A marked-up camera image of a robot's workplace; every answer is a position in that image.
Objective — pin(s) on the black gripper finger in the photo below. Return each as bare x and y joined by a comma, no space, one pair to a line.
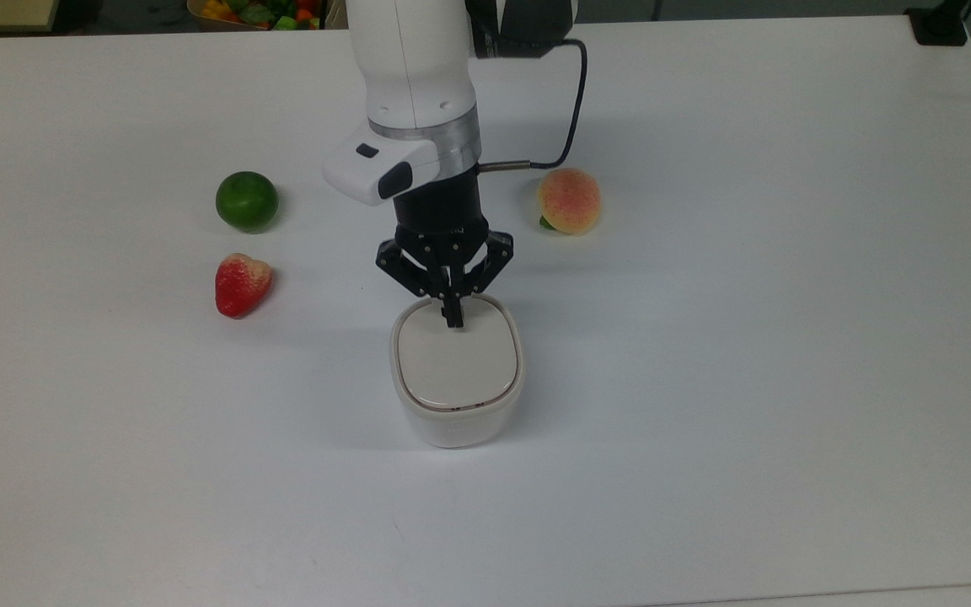
408,263
490,263

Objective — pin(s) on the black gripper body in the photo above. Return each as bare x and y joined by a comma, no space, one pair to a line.
442,215

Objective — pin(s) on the cream bin lid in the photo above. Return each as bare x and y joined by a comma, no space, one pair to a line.
456,364

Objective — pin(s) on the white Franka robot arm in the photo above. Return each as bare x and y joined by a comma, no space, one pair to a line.
410,67

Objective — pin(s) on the cream garbage bin body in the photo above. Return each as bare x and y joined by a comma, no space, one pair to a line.
452,430

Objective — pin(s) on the pink yellow toy peach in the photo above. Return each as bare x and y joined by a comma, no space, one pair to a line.
570,201

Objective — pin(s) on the red toy strawberry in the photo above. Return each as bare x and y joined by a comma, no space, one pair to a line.
241,285

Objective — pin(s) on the green toy lime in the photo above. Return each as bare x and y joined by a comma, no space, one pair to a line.
246,201

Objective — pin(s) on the box of toy fruits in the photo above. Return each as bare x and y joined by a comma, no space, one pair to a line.
258,13

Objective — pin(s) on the black stand base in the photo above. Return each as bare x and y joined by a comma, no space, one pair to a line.
939,25

